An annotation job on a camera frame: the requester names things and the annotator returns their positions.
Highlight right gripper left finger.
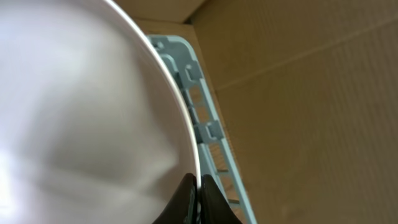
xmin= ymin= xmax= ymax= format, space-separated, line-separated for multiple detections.
xmin=153 ymin=173 xmax=198 ymax=224

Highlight grey dishwasher rack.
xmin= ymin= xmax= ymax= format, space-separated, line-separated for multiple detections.
xmin=148 ymin=35 xmax=257 ymax=224

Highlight pink round plate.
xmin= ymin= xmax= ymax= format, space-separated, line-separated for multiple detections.
xmin=1 ymin=1 xmax=200 ymax=223

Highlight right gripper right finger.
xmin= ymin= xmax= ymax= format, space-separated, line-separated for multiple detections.
xmin=200 ymin=174 xmax=242 ymax=224

